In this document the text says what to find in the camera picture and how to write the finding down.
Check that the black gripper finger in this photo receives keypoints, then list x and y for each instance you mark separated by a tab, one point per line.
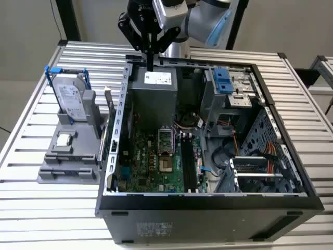
165	37
130	31

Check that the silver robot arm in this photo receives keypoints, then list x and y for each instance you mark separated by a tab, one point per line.
200	23

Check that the black RAM slot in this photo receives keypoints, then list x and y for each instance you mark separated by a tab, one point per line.
183	161
190	161
186	161

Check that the grey power supply unit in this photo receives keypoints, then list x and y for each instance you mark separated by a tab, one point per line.
153	104

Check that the blue plastic drive latch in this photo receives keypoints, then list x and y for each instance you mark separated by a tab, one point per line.
221	78

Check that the hard disk in blue carrier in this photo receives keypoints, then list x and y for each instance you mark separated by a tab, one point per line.
69	96

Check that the black case fan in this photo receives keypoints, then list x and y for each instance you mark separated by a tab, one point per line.
129	122

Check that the grey parts rack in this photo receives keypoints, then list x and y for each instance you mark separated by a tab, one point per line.
83	145

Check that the CPU socket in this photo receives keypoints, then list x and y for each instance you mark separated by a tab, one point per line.
165	163

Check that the silver CPU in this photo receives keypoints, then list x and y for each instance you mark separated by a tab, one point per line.
63	140

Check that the teal board connector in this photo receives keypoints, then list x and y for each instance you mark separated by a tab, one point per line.
125	174

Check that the green motherboard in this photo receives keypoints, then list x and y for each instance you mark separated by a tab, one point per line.
169	179

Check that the perforated metal disk bay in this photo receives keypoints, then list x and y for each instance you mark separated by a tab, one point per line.
226	179

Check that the small aluminium slat table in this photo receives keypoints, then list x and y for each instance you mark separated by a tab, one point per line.
322	75

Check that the black PC case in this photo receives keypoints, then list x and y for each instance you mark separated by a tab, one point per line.
182	221

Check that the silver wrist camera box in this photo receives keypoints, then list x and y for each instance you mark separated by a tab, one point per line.
169	13

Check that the black table connector bracket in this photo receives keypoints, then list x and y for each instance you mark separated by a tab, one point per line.
305	75

